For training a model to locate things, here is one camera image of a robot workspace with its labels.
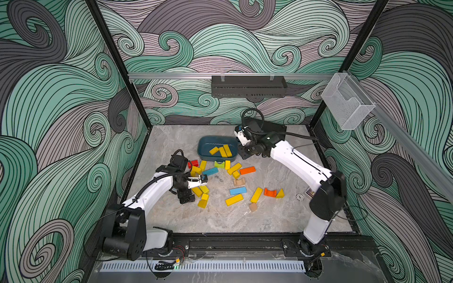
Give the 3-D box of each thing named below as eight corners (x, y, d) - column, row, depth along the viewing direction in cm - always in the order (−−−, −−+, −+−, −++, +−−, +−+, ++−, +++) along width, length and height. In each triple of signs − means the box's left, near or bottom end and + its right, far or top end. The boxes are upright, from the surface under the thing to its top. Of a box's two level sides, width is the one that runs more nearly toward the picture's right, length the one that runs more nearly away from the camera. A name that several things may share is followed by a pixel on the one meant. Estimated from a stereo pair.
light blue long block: (230, 195, 90) (230, 193, 89) (229, 190, 92) (229, 188, 90) (246, 192, 91) (247, 190, 90) (245, 187, 93) (245, 186, 91)
